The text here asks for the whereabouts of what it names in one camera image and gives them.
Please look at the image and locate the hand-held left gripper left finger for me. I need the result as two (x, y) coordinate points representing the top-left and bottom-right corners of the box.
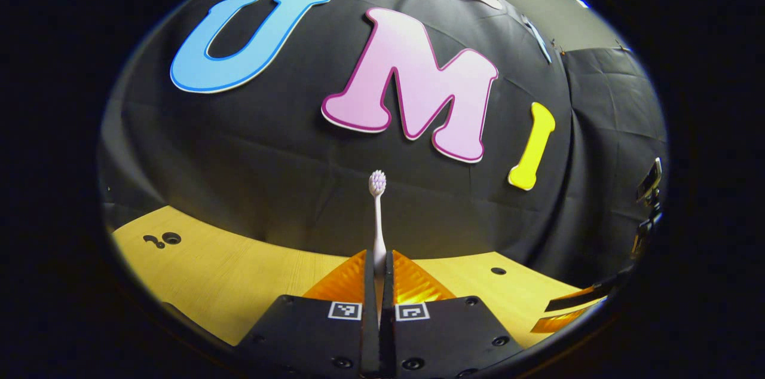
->
(236, 249), (381, 378)

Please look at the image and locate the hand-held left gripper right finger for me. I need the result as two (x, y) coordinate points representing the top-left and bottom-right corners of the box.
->
(380, 250), (524, 378)

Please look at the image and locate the pale pink toothbrush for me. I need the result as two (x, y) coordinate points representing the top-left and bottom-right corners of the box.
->
(368, 170), (388, 320)

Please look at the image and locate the grey metal stand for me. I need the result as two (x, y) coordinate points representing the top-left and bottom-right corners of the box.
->
(632, 157), (664, 257)

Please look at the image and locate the black backdrop cloth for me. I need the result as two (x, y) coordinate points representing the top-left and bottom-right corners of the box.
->
(99, 0), (669, 290)

